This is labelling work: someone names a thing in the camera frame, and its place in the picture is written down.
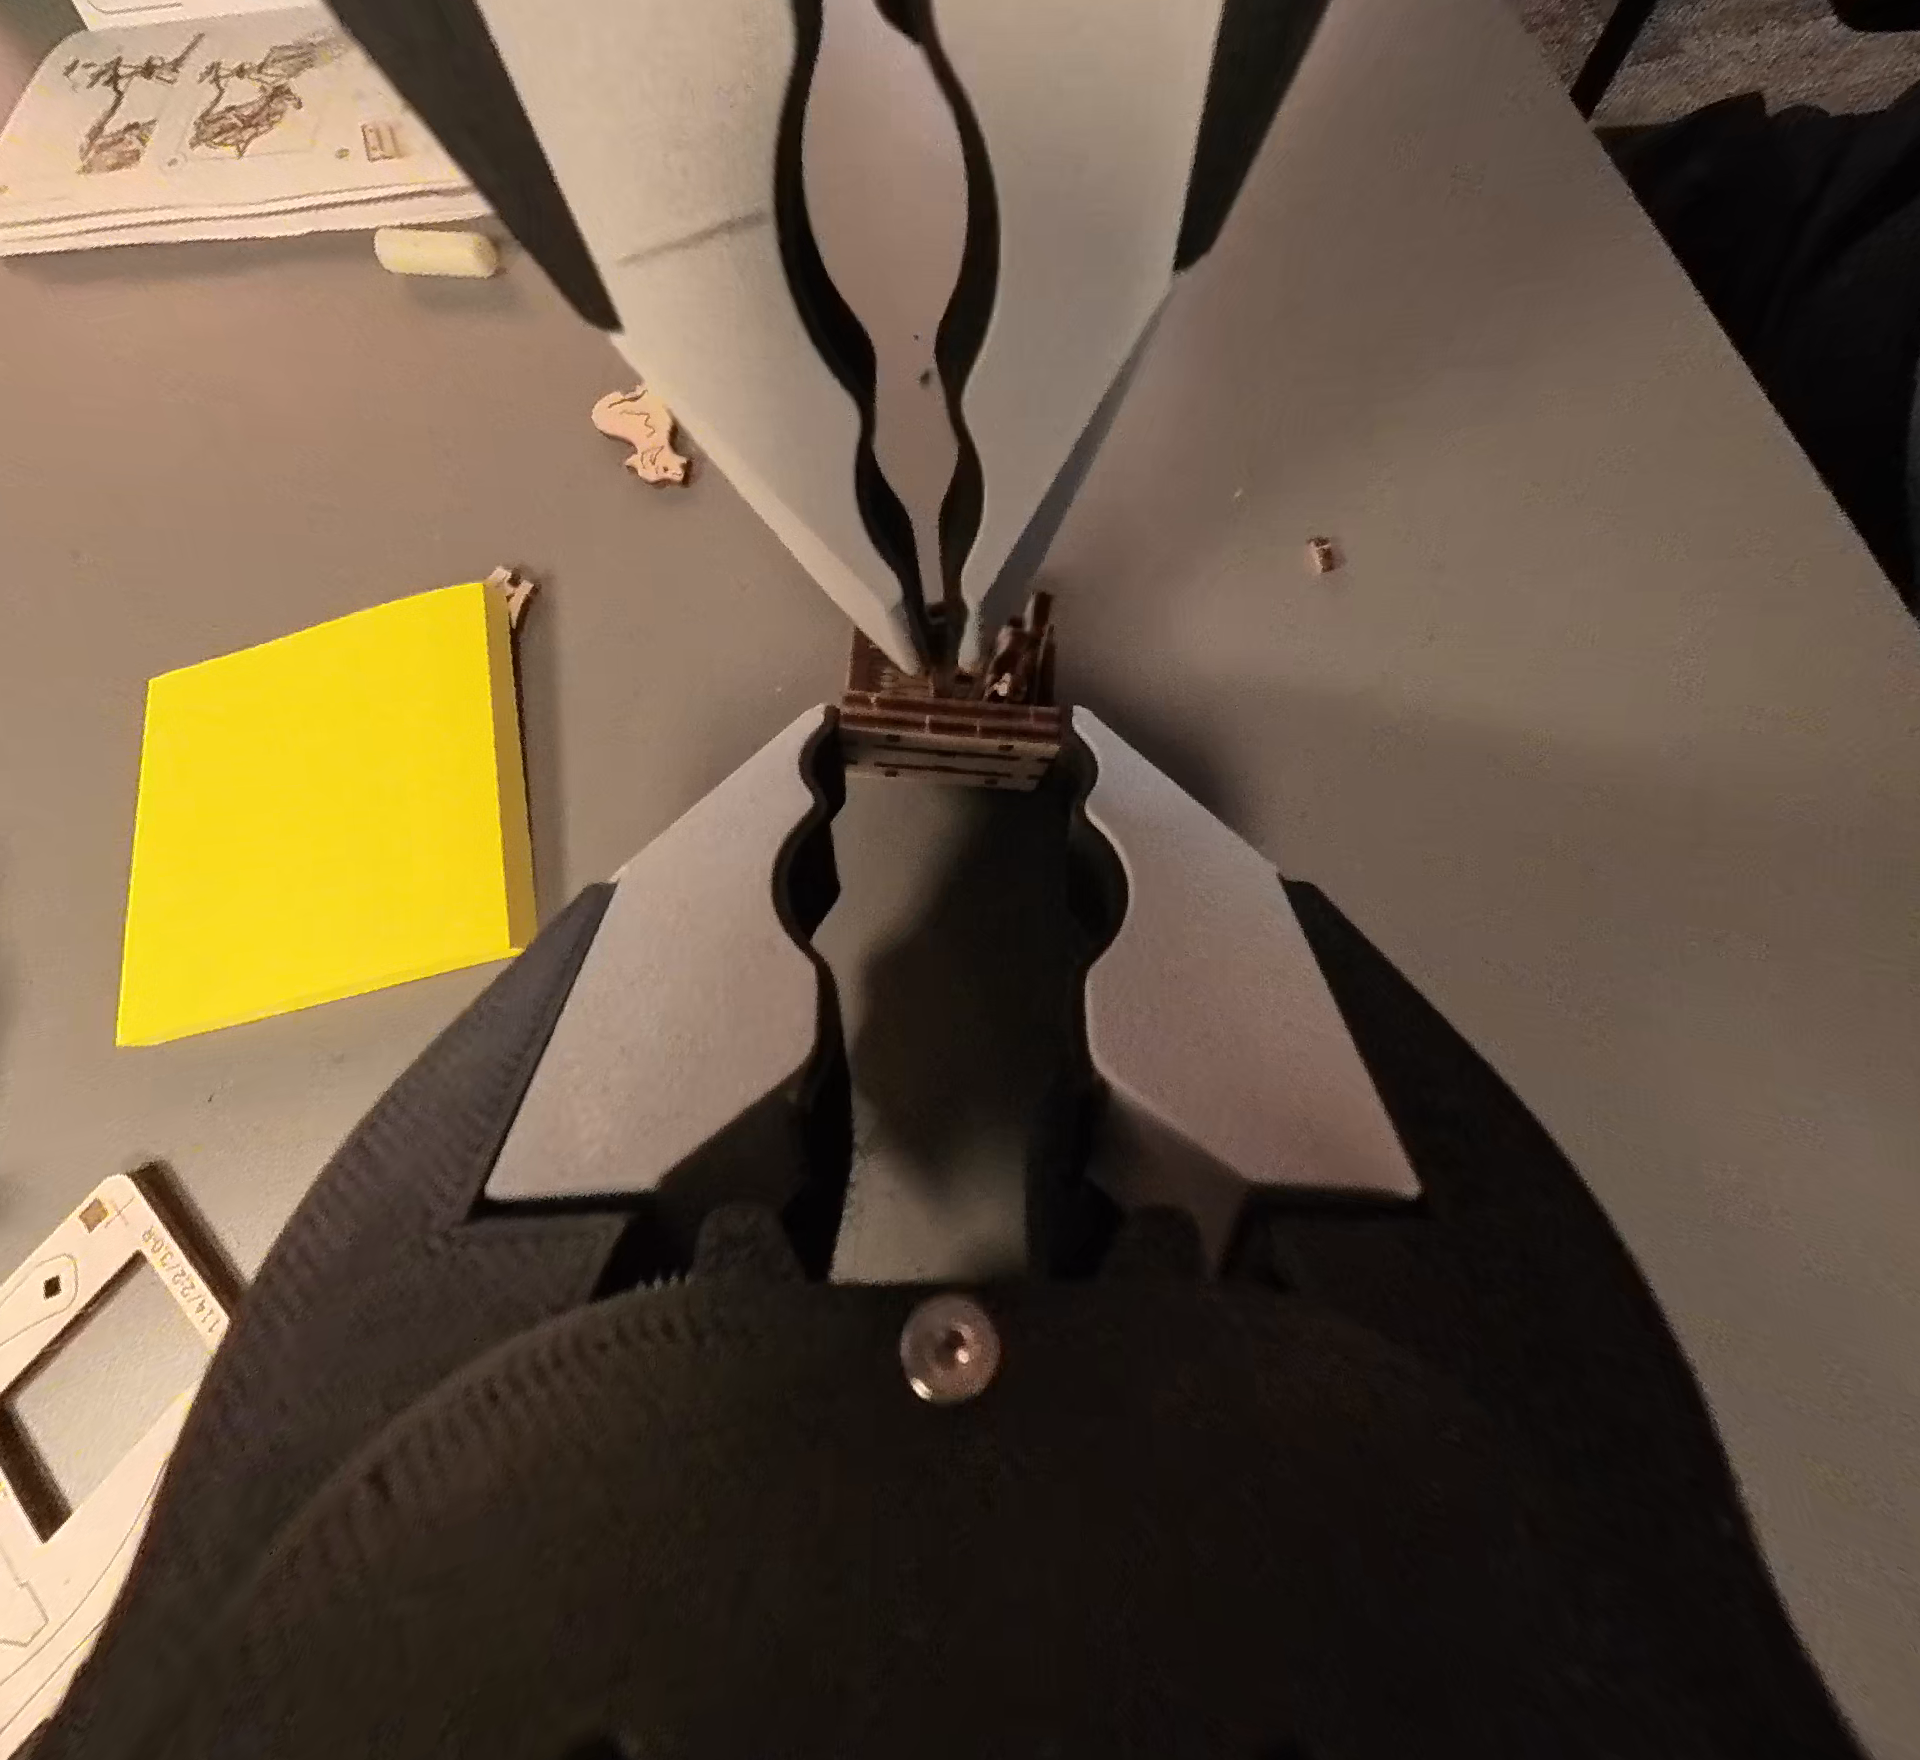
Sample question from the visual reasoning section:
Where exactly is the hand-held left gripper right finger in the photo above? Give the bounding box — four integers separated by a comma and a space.
1063, 708, 1427, 1238

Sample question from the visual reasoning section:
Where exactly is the pale cylindrical stick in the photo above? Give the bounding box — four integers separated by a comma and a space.
370, 228, 503, 287

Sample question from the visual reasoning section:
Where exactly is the person's dark clothing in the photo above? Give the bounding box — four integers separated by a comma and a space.
1593, 87, 1920, 569

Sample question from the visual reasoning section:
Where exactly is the printed instruction booklet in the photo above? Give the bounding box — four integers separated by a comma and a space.
0, 0, 495, 259

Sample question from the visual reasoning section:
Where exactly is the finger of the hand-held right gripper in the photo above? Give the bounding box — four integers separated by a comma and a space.
407, 0, 935, 678
873, 0, 1249, 663

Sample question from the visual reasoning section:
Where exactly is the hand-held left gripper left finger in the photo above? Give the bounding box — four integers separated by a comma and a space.
479, 703, 859, 1229

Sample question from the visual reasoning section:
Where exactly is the yellow sticky note pad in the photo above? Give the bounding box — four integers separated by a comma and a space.
117, 583, 539, 1049

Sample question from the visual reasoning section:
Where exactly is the small brown wooden model box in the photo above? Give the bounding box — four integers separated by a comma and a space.
833, 590, 1076, 803

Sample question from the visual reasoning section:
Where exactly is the wooden cat-shaped piece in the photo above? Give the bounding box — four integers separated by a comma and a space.
589, 384, 695, 492

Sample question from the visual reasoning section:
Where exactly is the laser-cut wooden parts sheet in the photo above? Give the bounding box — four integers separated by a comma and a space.
0, 1168, 244, 1710

